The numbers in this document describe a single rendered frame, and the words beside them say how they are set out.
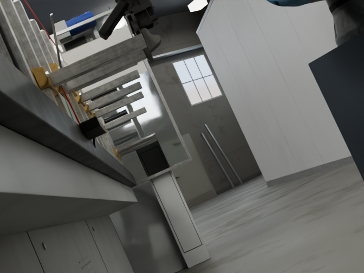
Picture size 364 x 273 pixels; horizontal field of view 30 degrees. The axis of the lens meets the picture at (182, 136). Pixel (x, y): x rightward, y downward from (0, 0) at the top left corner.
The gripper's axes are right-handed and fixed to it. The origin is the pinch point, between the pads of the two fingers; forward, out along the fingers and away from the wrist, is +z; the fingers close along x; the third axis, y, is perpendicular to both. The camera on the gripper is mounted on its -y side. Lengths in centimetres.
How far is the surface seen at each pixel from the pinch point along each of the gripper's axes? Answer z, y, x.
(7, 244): 31, -48, -35
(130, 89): -12, -6, 99
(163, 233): 56, -23, 262
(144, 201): 32, -25, 262
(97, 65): 1.7, -13.5, -26.5
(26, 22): -22.0, -26.0, -5.7
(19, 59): 1, -26, -57
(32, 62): -4.3, -26.8, -30.8
